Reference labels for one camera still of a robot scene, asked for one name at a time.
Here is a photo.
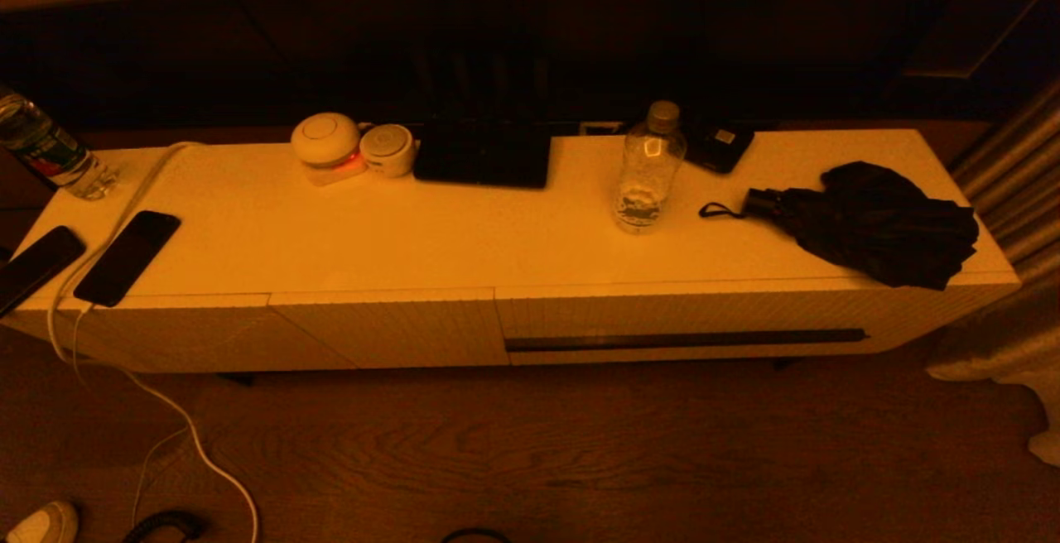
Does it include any clear plastic bottle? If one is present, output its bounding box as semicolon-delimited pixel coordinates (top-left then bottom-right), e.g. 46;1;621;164
613;100;688;235

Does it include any white cabinet drawer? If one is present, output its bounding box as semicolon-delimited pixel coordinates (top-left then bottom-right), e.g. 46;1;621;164
495;282;895;367

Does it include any black umbrella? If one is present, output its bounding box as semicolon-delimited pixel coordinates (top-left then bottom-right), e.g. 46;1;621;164
698;161;980;291

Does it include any white low cabinet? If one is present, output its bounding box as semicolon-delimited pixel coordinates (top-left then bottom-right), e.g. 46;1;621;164
0;127;1024;375

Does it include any black flat box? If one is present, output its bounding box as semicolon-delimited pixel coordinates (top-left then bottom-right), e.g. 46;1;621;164
412;117;552;190

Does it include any small white round speaker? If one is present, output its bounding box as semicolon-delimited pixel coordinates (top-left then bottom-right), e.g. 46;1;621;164
359;123;417;178

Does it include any small black labelled device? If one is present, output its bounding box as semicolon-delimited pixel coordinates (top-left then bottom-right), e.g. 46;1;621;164
683;119;756;174

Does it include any white round red-lit device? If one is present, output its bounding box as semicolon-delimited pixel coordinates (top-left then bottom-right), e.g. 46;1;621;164
290;112;368;187

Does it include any green label water bottle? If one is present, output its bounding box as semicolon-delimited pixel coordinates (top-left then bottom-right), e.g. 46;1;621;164
0;88;121;200

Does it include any white shoe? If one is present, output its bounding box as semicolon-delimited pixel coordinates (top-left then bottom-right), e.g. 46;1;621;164
4;500;80;543

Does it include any white charging cable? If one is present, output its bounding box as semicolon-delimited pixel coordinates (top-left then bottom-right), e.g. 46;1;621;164
46;140;259;543

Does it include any black smartphone with cable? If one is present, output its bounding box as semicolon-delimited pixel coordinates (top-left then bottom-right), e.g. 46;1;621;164
73;210;181;308

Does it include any black coiled cable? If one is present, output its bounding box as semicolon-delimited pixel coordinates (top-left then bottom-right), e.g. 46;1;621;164
123;510;206;543

